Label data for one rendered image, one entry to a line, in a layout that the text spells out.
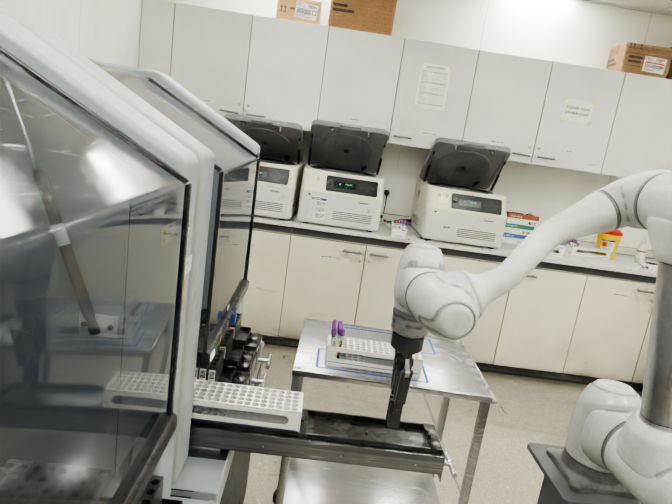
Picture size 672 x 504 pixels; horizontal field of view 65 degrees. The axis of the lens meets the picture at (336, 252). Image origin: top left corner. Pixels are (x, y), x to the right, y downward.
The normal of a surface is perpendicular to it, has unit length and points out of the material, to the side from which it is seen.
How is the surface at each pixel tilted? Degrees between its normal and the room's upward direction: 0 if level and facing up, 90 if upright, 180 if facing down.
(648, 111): 90
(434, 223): 90
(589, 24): 90
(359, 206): 90
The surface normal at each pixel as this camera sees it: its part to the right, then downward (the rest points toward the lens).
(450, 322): 0.02, 0.29
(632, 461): -0.98, 0.01
